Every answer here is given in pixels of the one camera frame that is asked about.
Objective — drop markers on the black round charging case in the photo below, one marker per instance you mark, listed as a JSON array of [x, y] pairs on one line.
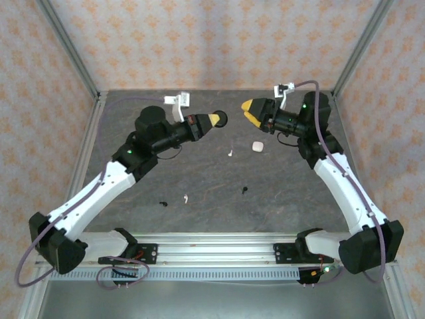
[[225, 114]]

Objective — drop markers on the white charging case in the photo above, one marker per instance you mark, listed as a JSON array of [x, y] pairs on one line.
[[257, 147]]

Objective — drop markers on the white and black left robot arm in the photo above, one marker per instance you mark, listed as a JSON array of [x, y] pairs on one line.
[[83, 206]]

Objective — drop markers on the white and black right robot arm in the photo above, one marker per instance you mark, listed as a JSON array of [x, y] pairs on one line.
[[348, 196]]

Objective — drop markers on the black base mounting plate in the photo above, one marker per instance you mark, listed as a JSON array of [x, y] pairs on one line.
[[284, 254], [149, 254]]

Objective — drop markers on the base wiring connector block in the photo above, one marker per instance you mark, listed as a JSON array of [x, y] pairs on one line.
[[313, 273]]

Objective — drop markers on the grey metal panel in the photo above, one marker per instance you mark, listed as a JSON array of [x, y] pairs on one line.
[[216, 299]]

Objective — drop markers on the aluminium side rail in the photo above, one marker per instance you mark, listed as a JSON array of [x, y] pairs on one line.
[[90, 133], [397, 299]]

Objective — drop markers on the aluminium frame post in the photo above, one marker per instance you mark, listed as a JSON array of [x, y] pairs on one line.
[[360, 50], [70, 50]]

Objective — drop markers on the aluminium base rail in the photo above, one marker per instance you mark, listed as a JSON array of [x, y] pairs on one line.
[[216, 249]]

